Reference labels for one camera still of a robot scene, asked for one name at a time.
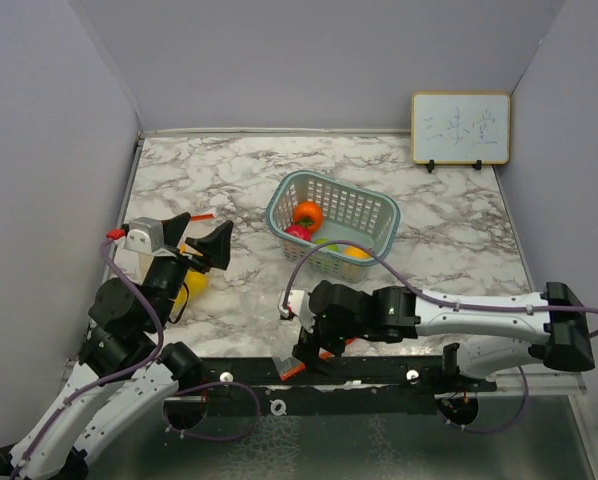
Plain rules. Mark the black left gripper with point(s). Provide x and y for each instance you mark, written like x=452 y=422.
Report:
x=215 y=245

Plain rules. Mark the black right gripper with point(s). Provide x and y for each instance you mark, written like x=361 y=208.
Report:
x=309 y=353

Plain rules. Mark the clear zip top bag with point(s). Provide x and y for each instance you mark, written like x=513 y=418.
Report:
x=299 y=359
x=145 y=262

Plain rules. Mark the yellow lemon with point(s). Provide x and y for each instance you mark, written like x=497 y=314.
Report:
x=195 y=284

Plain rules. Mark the green lime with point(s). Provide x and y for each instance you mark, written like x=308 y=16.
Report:
x=328 y=244

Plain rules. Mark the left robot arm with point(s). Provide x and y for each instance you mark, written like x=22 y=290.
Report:
x=124 y=365

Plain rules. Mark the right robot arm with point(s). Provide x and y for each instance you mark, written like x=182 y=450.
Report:
x=548 y=327

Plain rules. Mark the red apple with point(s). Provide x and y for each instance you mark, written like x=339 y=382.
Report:
x=300 y=232

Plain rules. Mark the orange yellow peach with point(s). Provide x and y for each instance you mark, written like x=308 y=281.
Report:
x=356 y=252

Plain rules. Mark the orange tomato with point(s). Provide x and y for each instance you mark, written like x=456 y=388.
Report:
x=308 y=215

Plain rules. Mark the light blue plastic basket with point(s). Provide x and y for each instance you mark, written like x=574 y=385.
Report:
x=350 y=213

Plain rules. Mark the small whiteboard with stand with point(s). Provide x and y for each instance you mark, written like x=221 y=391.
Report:
x=460 y=128

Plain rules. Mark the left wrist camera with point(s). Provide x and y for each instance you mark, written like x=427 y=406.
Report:
x=144 y=236

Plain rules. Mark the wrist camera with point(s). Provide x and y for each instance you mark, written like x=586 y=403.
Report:
x=144 y=236
x=295 y=306

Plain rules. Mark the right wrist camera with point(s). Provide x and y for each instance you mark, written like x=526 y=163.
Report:
x=295 y=306

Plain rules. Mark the black mounting rail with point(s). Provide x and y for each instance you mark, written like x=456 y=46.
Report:
x=359 y=385

